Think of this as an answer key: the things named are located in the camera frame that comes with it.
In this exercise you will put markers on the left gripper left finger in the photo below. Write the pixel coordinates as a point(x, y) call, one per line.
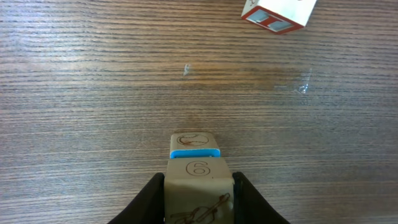
point(147, 207)

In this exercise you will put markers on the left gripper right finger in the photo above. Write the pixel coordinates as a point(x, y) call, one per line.
point(250, 207)

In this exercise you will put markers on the plain wooden block six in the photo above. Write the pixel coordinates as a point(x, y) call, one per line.
point(199, 190)

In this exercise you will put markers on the blue number two block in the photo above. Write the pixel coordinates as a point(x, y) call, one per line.
point(193, 144)

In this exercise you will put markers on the white block red H side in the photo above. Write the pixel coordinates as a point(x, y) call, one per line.
point(278, 16)

